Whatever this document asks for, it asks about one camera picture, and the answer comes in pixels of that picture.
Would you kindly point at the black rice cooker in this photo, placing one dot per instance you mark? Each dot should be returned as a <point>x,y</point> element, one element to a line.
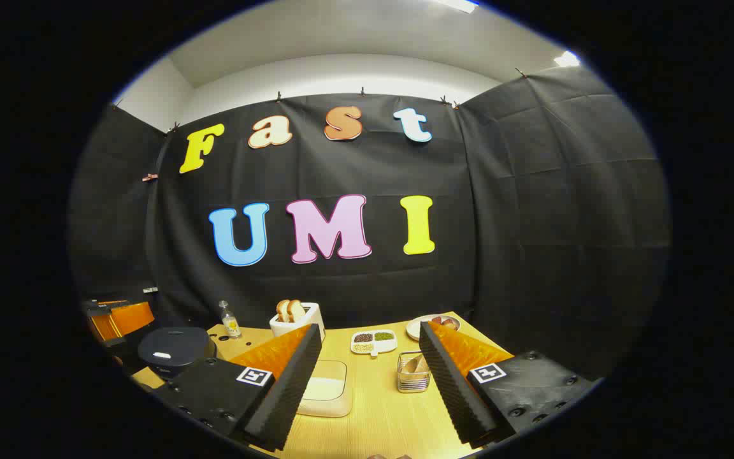
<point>172,347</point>

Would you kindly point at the ceiling light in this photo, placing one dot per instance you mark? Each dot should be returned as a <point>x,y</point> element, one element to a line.
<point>456,5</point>
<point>566,59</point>

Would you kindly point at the green beans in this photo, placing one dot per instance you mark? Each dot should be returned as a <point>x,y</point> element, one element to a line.
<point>384,336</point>

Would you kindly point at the bread slice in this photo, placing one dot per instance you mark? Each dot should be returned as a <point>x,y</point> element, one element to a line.
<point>295,310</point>
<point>282,310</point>

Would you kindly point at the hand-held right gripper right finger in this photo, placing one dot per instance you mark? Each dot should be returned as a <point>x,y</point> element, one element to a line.
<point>453,395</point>

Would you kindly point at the wooden spoon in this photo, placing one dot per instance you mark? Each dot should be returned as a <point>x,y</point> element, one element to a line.
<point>413,364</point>

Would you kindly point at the white toaster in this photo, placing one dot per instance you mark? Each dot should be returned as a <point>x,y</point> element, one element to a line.
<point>309,317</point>

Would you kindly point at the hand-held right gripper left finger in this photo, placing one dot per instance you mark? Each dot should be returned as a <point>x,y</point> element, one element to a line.
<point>290,389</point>

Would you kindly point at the white divided dish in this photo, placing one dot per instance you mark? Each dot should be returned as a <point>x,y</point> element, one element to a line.
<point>385,346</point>

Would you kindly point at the clear plastic rice tray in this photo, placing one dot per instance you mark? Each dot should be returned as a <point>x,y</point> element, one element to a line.
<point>325,408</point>

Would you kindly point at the white round plate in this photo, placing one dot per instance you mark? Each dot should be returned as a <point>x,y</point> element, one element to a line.
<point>415,328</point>

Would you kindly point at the dark beans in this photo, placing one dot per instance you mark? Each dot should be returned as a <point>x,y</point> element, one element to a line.
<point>363,338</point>

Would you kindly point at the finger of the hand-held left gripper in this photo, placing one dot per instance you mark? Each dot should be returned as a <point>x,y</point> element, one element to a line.
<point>128,322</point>

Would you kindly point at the yellow soybeans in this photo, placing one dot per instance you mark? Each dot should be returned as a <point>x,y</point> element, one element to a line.
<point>362,348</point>

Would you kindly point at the small glass bottle yellow label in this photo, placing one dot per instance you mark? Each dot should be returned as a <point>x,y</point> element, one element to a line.
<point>230,324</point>

